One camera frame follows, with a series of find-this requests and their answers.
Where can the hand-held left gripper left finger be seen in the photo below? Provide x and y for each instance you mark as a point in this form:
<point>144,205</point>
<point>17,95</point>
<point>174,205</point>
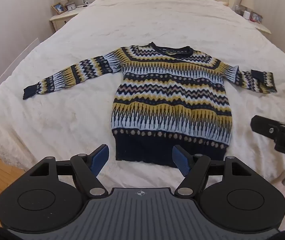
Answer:
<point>100,158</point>

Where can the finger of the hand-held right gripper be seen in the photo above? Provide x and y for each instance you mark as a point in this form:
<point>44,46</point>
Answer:
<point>265,127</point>

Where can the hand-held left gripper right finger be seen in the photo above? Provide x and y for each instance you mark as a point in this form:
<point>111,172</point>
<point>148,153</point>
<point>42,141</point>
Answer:
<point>182,160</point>

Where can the patterned knit sweater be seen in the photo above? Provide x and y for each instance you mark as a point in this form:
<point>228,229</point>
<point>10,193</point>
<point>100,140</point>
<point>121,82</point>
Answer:
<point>172,97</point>

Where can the cream nightstand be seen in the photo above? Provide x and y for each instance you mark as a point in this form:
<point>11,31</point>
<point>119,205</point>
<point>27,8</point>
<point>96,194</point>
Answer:
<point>263,27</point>
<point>62,18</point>

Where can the white cylindrical container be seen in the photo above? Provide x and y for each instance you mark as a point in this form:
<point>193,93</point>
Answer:
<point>247,15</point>

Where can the white embroidered bed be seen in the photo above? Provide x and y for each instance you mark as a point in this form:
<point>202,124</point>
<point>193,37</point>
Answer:
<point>157,22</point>

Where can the small alarm clock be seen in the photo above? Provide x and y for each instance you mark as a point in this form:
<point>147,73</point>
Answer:
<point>71,6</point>

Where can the wooden photo frame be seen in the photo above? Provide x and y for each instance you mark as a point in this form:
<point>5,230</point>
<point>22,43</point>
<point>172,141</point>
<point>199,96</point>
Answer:
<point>59,8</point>

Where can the white wall outlet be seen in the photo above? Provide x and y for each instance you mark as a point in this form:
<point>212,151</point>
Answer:
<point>84,0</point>

